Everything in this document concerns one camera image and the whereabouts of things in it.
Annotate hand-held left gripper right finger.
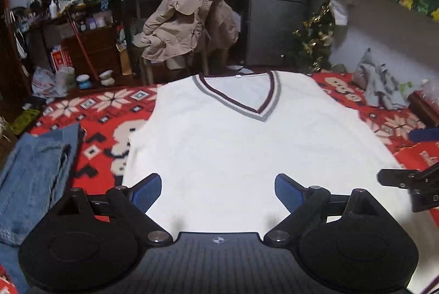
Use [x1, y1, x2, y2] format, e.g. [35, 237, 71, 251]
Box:
[263, 173, 390, 245]

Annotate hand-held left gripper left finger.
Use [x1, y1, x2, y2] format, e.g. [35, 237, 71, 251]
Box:
[51, 173, 174, 246]

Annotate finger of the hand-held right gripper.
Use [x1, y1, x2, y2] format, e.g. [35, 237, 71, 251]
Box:
[409, 128, 439, 144]
[376, 168, 422, 191]

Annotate white knit vest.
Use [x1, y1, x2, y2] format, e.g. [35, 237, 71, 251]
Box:
[123, 70, 439, 294]

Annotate brown wooden nightstand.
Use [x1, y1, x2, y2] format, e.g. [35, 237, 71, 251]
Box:
[408, 90, 439, 130]

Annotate grey hoodie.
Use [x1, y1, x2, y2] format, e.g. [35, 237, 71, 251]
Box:
[353, 49, 410, 109]

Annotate red patterned blanket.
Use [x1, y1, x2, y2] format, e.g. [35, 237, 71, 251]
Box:
[0, 71, 439, 294]

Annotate white ceramic pot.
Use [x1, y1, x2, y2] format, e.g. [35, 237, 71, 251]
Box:
[99, 69, 116, 86]

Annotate blue jeans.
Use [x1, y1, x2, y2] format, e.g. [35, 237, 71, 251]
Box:
[0, 124, 85, 294]

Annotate blue bowl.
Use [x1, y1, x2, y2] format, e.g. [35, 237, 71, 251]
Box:
[76, 74, 93, 90]

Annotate small Christmas tree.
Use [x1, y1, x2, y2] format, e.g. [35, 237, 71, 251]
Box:
[293, 4, 335, 73]

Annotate white hanging cloth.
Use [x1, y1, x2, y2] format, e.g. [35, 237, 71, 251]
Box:
[329, 0, 351, 26]

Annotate white plastic bag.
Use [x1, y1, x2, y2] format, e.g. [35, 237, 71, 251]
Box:
[32, 67, 57, 98]

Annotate brown wooden cabinet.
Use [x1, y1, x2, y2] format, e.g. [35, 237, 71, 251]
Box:
[62, 26, 121, 75]

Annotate red box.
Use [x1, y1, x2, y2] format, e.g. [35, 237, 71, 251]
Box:
[51, 45, 75, 74]

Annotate grey refrigerator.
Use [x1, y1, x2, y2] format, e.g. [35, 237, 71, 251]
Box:
[235, 0, 309, 66]

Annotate beige coat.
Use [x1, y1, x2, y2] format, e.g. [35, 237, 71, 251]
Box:
[134, 0, 239, 63]

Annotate red broom handle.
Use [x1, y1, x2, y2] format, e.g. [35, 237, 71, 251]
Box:
[65, 8, 100, 78]

